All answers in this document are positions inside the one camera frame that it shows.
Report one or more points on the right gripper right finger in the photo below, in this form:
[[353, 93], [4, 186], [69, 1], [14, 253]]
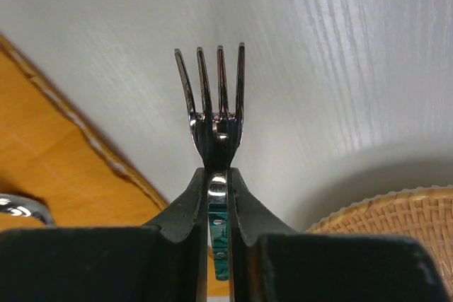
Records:
[[251, 276]]

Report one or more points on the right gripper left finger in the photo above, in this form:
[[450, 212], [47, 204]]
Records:
[[178, 267]]

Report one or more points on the fork with teal handle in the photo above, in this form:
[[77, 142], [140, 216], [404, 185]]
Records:
[[216, 136]]

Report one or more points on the orange Mickey Mouse placemat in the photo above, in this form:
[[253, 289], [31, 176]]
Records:
[[50, 152]]

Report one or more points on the spoon with teal handle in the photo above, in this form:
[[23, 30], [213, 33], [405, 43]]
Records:
[[19, 206]]

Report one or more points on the round woven coaster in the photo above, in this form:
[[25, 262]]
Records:
[[423, 213]]

